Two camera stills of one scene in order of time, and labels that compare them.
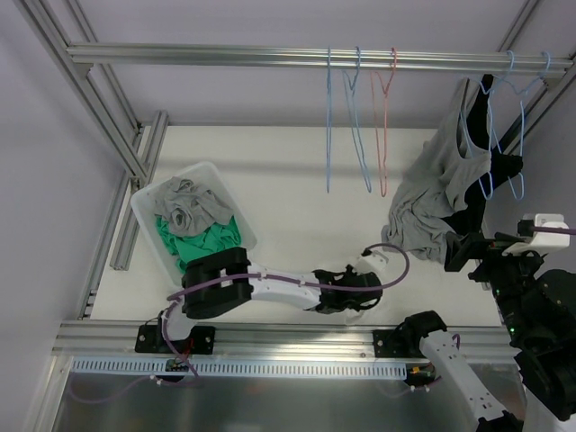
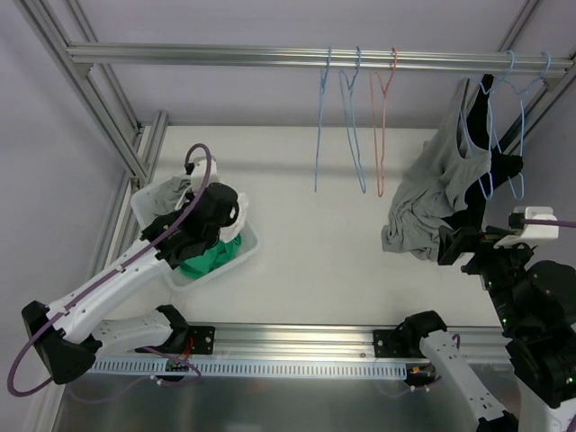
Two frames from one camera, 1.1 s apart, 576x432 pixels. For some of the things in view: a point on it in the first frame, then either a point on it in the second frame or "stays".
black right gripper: [462, 251] stays
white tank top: [353, 316] -> [232, 229]
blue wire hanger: [328, 117] -> [322, 84]
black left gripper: [344, 292] -> [181, 243]
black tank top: [469, 220] stays
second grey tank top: [433, 187] stays
